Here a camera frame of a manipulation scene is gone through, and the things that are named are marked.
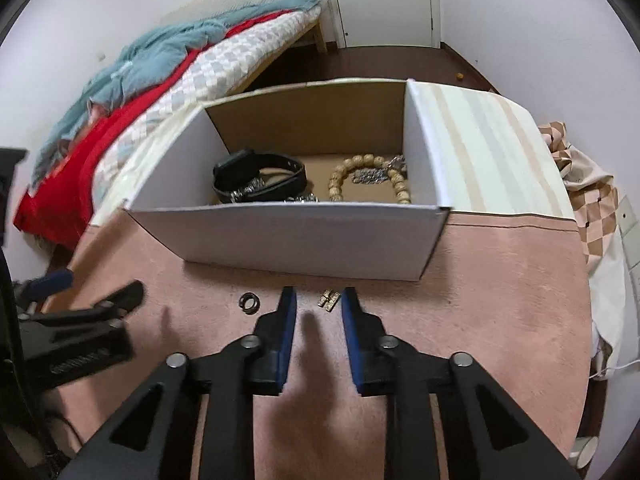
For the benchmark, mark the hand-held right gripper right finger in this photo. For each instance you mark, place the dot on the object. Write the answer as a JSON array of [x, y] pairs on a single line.
[[350, 320]]

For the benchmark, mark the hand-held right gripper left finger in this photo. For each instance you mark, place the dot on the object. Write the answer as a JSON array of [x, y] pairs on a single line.
[[287, 320]]

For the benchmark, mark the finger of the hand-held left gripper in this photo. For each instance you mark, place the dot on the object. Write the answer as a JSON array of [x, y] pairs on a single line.
[[120, 302], [52, 282]]

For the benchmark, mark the small gold earring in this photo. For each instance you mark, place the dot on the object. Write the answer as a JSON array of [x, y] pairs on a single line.
[[322, 300], [333, 302]]

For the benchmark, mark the white cardboard box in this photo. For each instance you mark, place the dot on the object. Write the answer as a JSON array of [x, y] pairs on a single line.
[[300, 240]]

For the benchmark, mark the black watch band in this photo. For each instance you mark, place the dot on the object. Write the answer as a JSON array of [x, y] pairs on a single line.
[[235, 162]]

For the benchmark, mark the bed with red blanket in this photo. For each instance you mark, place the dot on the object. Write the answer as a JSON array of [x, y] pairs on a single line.
[[75, 175]]

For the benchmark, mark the pink striped tablecloth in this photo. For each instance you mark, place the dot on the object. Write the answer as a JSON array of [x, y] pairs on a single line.
[[500, 285]]

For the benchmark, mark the teal quilt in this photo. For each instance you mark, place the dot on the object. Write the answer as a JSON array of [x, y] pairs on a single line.
[[165, 55]]

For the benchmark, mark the white cloth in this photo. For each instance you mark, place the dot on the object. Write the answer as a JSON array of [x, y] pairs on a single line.
[[612, 310]]

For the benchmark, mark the checkered bed sheet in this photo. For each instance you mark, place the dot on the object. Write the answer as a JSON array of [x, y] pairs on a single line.
[[225, 60]]

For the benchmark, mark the beige checkered cloth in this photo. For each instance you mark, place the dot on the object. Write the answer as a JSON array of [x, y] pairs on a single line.
[[597, 215]]

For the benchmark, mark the white round object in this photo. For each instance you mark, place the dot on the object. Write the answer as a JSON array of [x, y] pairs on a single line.
[[586, 452]]

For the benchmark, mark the white power strip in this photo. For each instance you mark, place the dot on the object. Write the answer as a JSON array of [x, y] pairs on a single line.
[[631, 255]]

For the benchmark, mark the white door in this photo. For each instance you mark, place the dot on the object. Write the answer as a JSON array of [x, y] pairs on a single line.
[[385, 0]]

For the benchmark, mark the wooden bed frame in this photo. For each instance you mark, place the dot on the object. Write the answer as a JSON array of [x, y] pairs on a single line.
[[317, 35]]

